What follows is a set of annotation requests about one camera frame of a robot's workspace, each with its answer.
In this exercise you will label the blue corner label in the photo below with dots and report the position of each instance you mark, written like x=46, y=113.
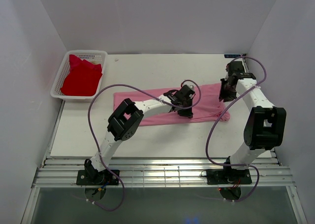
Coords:
x=232, y=56

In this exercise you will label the aluminium rail frame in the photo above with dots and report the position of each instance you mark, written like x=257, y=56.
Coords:
x=161, y=173

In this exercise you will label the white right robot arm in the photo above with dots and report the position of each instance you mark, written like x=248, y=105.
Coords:
x=264, y=128

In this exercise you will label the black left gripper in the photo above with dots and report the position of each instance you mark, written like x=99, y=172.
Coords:
x=188, y=113

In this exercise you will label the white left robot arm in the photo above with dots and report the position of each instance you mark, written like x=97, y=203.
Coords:
x=127, y=117

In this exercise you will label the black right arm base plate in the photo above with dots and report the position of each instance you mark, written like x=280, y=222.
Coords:
x=227, y=176

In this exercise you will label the red t shirt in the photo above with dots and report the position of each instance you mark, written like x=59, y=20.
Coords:
x=83, y=77

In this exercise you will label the pink t shirt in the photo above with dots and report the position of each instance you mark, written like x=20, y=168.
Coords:
x=209, y=108

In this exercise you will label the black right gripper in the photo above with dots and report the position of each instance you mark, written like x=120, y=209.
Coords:
x=223, y=95

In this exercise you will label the white plastic mesh basket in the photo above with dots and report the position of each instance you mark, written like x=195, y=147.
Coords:
x=93, y=56

